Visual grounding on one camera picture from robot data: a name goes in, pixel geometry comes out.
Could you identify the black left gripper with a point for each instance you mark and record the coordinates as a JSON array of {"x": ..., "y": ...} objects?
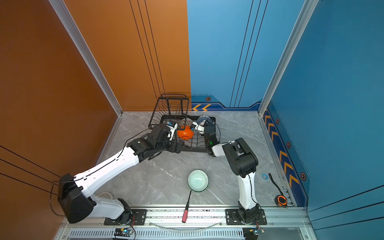
[{"x": 180, "y": 145}]

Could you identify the orange bowl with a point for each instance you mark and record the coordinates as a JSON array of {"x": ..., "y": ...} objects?
[{"x": 186, "y": 134}]

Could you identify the blue triangle patterned bowl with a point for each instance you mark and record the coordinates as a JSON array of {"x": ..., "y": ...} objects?
[{"x": 204, "y": 119}]

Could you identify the mint green bowl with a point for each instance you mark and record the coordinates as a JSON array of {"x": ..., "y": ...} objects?
[{"x": 198, "y": 181}]

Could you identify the beige brown patterned bowl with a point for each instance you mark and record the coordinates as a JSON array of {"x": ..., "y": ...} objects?
[{"x": 185, "y": 122}]

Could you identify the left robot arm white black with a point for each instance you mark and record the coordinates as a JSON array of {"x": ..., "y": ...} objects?
[{"x": 76, "y": 194}]

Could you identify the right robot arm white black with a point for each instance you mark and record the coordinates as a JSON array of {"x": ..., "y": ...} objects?
[{"x": 243, "y": 163}]

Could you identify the beige masking tape roll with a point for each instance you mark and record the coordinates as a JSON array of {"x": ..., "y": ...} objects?
[{"x": 106, "y": 195}]

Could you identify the green circuit board left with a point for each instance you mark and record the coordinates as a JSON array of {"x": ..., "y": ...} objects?
[{"x": 124, "y": 233}]

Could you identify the circuit board right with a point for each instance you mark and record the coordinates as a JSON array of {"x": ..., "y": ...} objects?
[{"x": 252, "y": 233}]

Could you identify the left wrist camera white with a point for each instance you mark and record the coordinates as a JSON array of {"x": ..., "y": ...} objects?
[{"x": 173, "y": 127}]

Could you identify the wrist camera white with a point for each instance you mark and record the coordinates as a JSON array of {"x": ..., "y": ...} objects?
[
  {"x": 195, "y": 127},
  {"x": 173, "y": 127}
]

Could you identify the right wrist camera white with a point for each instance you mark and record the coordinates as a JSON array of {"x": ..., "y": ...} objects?
[{"x": 195, "y": 127}]

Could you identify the black wire dish rack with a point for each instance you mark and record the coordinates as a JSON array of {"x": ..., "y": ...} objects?
[{"x": 175, "y": 108}]

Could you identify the red handled screwdriver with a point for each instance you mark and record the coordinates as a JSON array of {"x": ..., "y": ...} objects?
[{"x": 185, "y": 214}]

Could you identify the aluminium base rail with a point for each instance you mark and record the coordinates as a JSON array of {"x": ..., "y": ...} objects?
[{"x": 157, "y": 222}]

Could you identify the aluminium corner post left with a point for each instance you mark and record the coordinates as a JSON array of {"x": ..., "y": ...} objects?
[{"x": 76, "y": 36}]

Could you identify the aluminium corner post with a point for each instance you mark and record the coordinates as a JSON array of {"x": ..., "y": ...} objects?
[
  {"x": 295, "y": 36},
  {"x": 76, "y": 36}
]

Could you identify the aluminium corner post right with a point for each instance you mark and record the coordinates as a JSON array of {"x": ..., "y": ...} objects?
[{"x": 295, "y": 36}]

